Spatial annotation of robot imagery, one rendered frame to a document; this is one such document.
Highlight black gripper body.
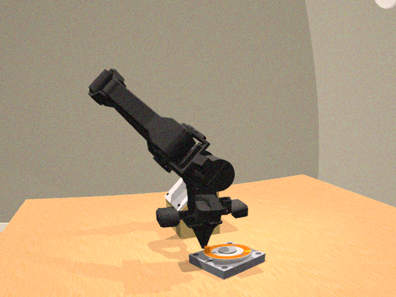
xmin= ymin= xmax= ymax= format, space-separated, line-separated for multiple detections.
xmin=155 ymin=182 xmax=249 ymax=228

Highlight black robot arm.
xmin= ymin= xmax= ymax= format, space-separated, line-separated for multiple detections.
xmin=88 ymin=69 xmax=235 ymax=223

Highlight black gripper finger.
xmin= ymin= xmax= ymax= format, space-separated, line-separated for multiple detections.
xmin=202 ymin=220 xmax=223 ymax=246
xmin=183 ymin=220 xmax=204 ymax=249

